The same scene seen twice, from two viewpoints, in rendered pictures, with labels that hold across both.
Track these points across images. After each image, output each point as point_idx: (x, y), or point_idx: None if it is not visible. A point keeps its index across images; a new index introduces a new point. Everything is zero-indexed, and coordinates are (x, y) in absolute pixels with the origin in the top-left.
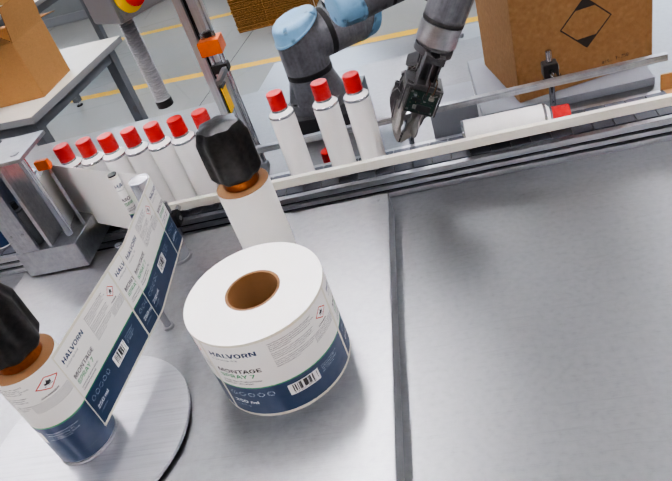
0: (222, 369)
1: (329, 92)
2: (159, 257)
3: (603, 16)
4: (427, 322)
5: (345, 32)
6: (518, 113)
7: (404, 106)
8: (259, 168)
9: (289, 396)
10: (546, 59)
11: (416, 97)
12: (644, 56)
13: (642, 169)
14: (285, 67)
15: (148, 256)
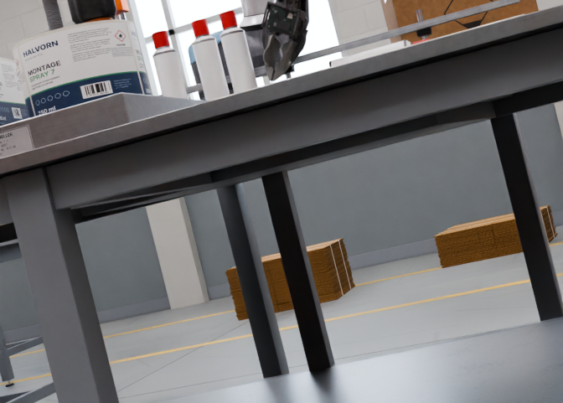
0: (31, 73)
1: (208, 29)
2: (16, 107)
3: (485, 2)
4: None
5: (258, 51)
6: (381, 47)
7: (266, 25)
8: (114, 13)
9: (80, 99)
10: (417, 18)
11: (276, 14)
12: None
13: None
14: (196, 82)
15: (5, 92)
